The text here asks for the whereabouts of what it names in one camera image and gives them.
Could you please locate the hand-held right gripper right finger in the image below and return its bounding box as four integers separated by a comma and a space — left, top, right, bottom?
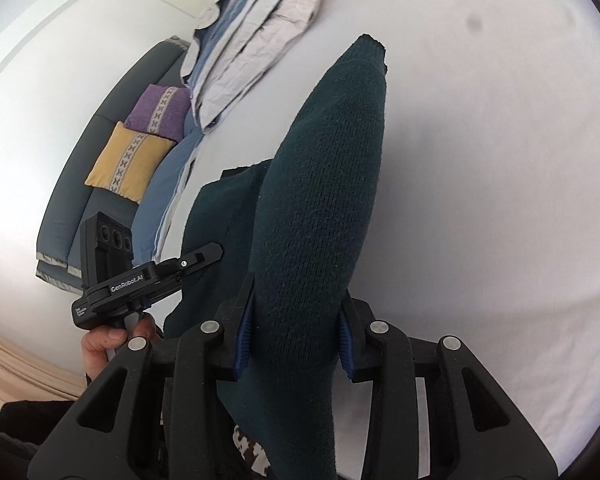
337, 297, 559, 480

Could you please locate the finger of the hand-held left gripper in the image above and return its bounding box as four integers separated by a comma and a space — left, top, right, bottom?
156, 242, 226, 284

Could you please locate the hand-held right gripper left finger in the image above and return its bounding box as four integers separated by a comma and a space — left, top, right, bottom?
27, 272, 257, 480

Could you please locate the dark green knit sweater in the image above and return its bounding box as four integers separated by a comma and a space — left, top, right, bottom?
162, 34, 389, 480

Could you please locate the person's left forearm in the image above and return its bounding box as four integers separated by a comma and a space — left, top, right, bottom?
0, 371, 97, 480

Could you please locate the person's left hand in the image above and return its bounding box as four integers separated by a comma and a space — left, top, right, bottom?
80, 309, 164, 382

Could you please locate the blue pillow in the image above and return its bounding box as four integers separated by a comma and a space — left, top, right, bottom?
132, 124, 204, 267

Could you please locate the dark grey sofa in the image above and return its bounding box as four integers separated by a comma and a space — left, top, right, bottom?
34, 35, 192, 296

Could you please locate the yellow patterned cushion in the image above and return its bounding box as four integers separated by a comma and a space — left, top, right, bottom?
84, 121, 176, 205

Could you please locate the black white patterned cloth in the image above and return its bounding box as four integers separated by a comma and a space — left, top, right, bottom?
231, 424, 272, 480

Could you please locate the purple patterned cushion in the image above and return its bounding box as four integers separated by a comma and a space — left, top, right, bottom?
124, 85, 194, 142

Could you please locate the folded grey blue duvet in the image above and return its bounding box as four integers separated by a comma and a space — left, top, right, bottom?
180, 0, 327, 134

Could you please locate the bed with white sheet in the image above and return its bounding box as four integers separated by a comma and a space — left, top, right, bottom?
155, 0, 600, 467

